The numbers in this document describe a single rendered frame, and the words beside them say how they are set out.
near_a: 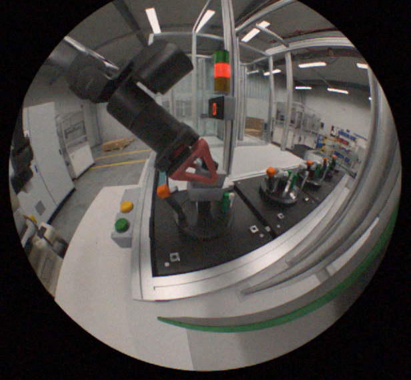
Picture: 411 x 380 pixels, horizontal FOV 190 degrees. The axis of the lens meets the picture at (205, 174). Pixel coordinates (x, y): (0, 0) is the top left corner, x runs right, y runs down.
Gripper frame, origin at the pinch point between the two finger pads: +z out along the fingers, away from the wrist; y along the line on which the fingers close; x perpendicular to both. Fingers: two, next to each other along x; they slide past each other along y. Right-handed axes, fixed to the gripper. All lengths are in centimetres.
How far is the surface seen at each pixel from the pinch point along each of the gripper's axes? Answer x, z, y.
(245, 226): 2.8, 13.3, -6.1
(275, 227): -2.2, 17.9, -9.7
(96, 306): 43.0, -8.2, -21.5
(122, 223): 23.9, -6.3, 1.2
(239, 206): 1.3, 14.6, 0.1
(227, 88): -20.8, -6.1, 16.4
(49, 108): 138, -266, 179
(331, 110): -951, 576, 295
